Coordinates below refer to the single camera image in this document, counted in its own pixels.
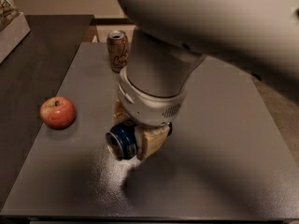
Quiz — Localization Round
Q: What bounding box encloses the white box with snacks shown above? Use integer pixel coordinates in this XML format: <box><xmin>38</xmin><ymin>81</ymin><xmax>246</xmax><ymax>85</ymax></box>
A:
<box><xmin>0</xmin><ymin>0</ymin><xmax>31</xmax><ymax>63</ymax></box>

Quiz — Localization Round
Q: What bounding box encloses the dark wooden side table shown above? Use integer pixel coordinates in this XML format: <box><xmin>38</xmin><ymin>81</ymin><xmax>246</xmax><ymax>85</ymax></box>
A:
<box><xmin>0</xmin><ymin>15</ymin><xmax>93</xmax><ymax>209</ymax></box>

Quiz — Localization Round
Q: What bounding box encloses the brown lacroix can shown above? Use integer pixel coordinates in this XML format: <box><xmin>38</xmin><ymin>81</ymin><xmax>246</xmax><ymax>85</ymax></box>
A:
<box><xmin>107</xmin><ymin>30</ymin><xmax>129</xmax><ymax>73</ymax></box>

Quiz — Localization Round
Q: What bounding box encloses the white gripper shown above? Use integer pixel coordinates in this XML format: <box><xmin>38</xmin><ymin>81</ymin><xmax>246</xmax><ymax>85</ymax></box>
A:
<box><xmin>113</xmin><ymin>68</ymin><xmax>187</xmax><ymax>161</ymax></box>

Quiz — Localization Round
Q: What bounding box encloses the blue pepsi can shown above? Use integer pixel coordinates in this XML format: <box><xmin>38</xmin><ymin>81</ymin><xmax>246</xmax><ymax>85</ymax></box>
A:
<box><xmin>105</xmin><ymin>119</ymin><xmax>173</xmax><ymax>161</ymax></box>

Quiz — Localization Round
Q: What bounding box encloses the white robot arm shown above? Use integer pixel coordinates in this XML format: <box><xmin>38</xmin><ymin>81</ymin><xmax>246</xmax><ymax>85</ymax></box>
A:
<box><xmin>118</xmin><ymin>0</ymin><xmax>299</xmax><ymax>161</ymax></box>

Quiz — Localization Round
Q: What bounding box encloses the red apple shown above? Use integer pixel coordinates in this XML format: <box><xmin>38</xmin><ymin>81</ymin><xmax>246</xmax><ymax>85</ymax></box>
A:
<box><xmin>39</xmin><ymin>96</ymin><xmax>76</xmax><ymax>129</ymax></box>

